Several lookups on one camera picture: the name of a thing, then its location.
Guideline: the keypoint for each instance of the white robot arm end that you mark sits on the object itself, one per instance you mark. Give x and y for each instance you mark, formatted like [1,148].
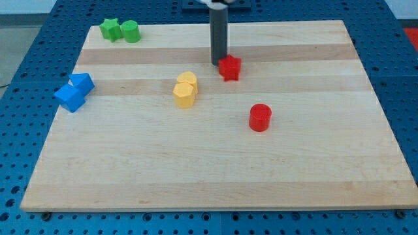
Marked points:
[217,4]

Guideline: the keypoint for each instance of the red star block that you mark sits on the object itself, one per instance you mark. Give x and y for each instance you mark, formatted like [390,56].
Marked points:
[230,67]

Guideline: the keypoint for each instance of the green star block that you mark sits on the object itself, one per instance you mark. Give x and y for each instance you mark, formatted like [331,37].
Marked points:
[111,30]

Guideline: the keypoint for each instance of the yellow hexagon block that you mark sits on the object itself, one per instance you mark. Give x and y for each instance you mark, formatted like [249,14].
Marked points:
[184,95]

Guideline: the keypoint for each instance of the yellow heart block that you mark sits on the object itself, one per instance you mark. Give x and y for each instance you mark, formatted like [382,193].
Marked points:
[189,78]

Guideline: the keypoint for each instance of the red cylinder block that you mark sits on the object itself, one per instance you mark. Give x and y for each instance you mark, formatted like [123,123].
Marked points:
[259,117]

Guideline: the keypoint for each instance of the wooden board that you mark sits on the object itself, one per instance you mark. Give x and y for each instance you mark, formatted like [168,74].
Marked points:
[130,148]

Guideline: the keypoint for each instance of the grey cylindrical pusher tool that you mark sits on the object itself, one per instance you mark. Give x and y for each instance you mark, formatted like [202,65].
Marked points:
[218,34]

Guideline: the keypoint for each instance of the green cylinder block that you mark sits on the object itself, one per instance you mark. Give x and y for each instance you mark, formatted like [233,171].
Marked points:
[131,31]

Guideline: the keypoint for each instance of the blue triangle block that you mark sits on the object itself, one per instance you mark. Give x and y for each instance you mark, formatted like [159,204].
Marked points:
[82,82]

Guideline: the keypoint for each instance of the blue cube block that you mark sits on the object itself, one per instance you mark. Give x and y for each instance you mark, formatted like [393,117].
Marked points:
[69,97]

